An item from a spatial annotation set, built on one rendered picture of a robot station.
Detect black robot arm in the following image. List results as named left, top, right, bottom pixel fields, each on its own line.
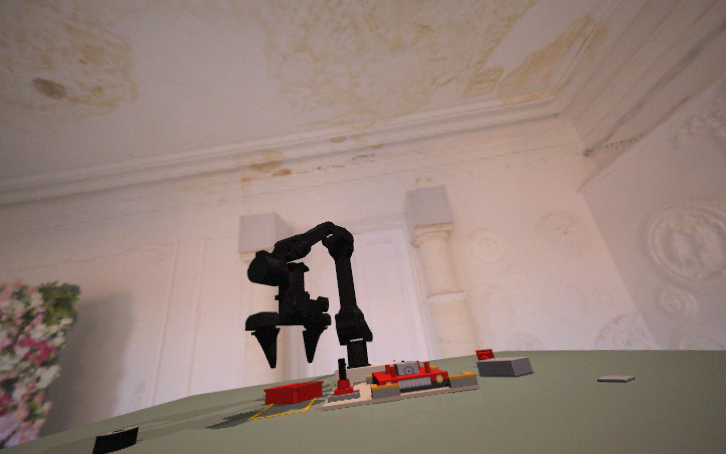
left=247, top=221, right=373, bottom=369

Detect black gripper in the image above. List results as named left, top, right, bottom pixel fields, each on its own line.
left=245, top=286, right=332, bottom=368

